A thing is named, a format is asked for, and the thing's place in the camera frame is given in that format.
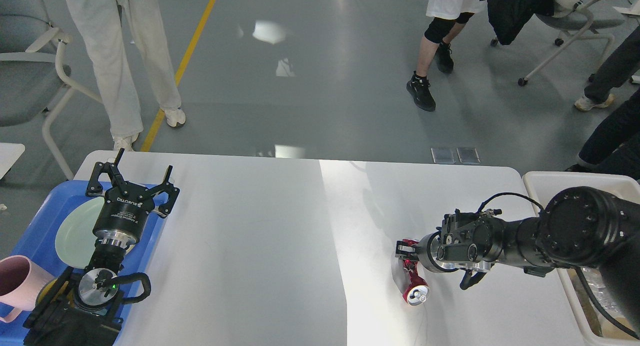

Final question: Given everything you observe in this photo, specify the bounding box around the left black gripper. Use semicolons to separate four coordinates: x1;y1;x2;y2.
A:
85;148;181;247

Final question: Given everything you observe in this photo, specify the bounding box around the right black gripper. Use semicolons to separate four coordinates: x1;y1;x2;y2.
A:
395;232;458;273

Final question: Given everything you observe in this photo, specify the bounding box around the red wrapper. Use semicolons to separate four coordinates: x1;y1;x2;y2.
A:
402;239;430;307

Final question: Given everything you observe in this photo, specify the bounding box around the green plate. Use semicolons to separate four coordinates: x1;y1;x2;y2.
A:
55;197;134;269

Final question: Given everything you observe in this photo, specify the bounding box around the blue-grey HOME mug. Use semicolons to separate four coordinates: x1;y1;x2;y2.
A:
36;277;69;306

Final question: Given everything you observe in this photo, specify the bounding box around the pink ribbed mug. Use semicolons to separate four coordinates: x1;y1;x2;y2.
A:
0;255;55;323

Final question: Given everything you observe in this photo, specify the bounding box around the aluminium foil tray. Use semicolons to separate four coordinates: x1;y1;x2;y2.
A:
578;267;626;335

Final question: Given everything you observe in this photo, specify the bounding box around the white paper cup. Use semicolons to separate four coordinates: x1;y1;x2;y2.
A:
598;316;638;341

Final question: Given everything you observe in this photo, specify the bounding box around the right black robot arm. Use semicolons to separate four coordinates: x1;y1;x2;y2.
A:
395;186;640;339

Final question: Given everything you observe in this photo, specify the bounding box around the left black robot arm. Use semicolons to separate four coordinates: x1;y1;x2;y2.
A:
23;148;179;346

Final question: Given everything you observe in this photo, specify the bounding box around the left metal floor plate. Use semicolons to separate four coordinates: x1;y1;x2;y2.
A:
430;147;457;165

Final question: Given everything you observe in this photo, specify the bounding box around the metal floor plate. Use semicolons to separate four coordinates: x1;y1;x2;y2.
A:
455;147;482;165
430;147;457;165

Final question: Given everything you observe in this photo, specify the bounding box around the right metal floor plate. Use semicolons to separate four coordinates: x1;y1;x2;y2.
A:
455;147;482;165

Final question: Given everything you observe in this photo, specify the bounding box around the white side table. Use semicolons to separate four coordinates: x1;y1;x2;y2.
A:
0;142;26;180

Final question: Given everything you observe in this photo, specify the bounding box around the grey office chair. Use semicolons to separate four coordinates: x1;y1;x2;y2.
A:
0;0;102;180

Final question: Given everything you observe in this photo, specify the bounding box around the white plastic bin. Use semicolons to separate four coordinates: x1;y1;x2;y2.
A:
522;172;640;346

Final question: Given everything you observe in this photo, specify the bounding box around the person in light trousers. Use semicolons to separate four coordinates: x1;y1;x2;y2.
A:
66;0;186;152

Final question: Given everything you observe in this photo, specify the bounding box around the person in black trousers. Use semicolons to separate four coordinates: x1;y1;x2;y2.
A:
566;90;640;181

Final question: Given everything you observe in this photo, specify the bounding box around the person in white shirt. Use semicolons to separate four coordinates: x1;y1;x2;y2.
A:
406;0;487;112

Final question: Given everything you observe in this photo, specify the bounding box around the person in dark trousers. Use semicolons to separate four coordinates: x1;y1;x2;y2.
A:
574;27;640;112

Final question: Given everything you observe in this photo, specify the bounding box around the chair with black jacket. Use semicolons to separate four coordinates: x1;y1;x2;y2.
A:
487;0;624;87

